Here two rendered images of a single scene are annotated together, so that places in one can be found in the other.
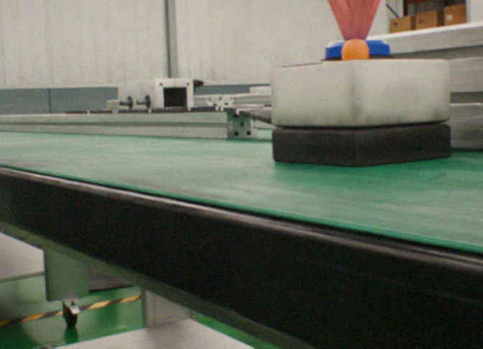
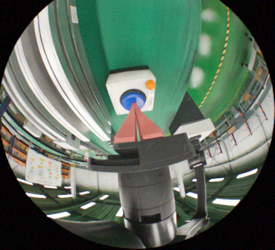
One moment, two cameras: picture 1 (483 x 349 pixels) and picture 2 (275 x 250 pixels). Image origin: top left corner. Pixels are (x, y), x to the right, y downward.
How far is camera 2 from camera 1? 0.42 m
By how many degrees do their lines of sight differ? 47
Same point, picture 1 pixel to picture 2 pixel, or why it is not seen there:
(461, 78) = (90, 96)
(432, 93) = (116, 76)
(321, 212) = (197, 27)
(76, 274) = not seen: hidden behind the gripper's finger
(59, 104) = not seen: hidden behind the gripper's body
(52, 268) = not seen: hidden behind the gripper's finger
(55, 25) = (112, 179)
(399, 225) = (198, 14)
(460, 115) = (93, 90)
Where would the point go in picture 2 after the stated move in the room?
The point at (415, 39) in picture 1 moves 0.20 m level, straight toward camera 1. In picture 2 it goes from (96, 120) to (185, 35)
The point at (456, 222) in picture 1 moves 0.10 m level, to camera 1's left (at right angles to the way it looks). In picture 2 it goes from (193, 8) to (214, 40)
